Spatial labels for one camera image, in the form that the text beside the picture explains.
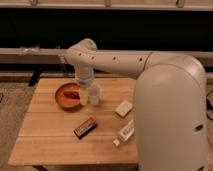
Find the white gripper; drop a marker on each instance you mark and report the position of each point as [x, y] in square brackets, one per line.
[84, 83]

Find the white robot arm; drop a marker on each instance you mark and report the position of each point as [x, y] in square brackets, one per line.
[169, 103]

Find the red item in bowl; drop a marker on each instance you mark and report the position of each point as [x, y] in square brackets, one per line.
[72, 95]

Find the orange ceramic bowl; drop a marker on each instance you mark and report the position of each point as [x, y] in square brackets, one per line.
[62, 100]

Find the translucent plastic cup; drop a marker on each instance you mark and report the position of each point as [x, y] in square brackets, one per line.
[94, 94]

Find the brown chocolate bar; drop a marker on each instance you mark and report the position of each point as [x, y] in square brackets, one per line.
[85, 127]

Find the wooden table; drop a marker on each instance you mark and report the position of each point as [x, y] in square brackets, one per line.
[47, 134]

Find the white sponge block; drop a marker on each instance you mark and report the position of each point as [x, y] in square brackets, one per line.
[123, 108]

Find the long wooden wall shelf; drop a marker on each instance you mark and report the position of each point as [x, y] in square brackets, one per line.
[51, 56]

